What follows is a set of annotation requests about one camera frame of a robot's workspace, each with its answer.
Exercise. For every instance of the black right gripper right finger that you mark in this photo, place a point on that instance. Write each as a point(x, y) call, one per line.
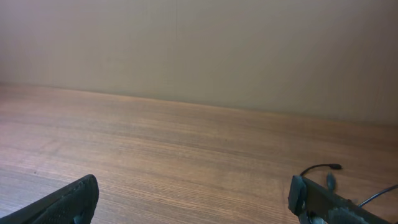
point(310, 202)

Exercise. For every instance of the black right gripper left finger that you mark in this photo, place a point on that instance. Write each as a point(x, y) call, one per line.
point(74, 203)

